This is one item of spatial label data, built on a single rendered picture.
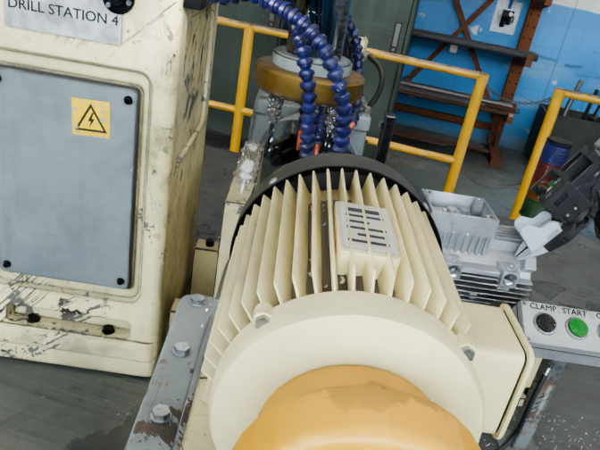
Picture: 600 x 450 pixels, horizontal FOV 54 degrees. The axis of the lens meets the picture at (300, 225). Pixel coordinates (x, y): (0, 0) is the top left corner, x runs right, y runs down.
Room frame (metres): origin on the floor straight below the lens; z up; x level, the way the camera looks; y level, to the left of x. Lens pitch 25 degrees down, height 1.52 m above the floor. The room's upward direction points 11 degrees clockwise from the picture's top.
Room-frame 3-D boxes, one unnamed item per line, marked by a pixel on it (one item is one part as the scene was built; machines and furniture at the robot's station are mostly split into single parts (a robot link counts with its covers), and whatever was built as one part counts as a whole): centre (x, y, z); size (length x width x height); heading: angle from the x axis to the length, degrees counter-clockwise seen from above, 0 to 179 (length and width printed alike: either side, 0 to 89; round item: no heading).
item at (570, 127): (5.44, -2.23, 0.41); 0.52 x 0.47 x 0.82; 81
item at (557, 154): (1.31, -0.53, 1.19); 0.06 x 0.06 x 0.04
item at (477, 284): (1.00, -0.31, 1.02); 0.20 x 0.19 x 0.19; 94
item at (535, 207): (1.31, -0.53, 1.05); 0.06 x 0.06 x 0.04
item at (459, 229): (0.99, -0.27, 1.11); 0.12 x 0.11 x 0.07; 94
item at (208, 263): (0.97, 0.14, 0.97); 0.30 x 0.11 x 0.34; 3
